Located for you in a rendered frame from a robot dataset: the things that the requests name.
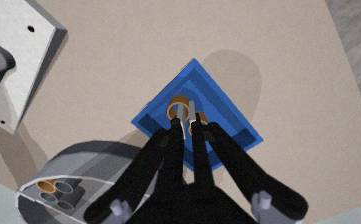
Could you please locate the dark grey metal cylinder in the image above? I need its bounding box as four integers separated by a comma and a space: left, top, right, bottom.
39, 190, 64, 203
53, 177, 83, 194
56, 185, 85, 211

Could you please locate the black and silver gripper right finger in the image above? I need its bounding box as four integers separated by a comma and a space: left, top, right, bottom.
189, 100, 309, 224

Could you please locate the bronze bushing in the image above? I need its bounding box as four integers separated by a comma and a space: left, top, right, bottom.
36, 178, 58, 193
167, 94, 189, 121
188, 111, 208, 136

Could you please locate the blue shallow tray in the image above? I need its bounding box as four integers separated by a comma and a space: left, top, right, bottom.
131, 58, 264, 172

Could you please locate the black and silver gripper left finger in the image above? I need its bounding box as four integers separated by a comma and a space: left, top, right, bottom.
83, 104, 186, 224

